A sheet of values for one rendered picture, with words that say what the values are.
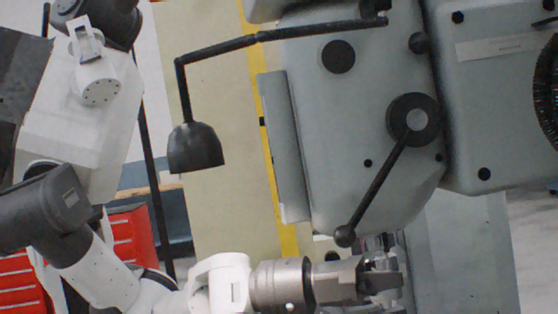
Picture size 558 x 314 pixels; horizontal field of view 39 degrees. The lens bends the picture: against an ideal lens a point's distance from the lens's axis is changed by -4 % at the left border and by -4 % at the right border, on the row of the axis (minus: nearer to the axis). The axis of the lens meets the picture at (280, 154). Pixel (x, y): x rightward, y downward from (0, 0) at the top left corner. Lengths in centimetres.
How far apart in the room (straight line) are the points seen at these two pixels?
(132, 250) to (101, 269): 433
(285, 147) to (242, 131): 174
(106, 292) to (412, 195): 55
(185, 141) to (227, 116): 184
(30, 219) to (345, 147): 50
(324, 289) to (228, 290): 14
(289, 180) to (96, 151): 36
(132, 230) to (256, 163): 288
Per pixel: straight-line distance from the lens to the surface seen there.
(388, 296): 115
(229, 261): 119
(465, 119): 105
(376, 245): 113
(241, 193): 285
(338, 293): 114
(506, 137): 107
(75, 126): 133
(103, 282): 134
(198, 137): 101
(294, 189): 111
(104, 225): 169
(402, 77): 105
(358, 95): 104
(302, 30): 92
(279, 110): 110
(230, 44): 94
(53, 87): 138
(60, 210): 123
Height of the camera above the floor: 149
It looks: 3 degrees down
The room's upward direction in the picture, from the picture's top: 10 degrees counter-clockwise
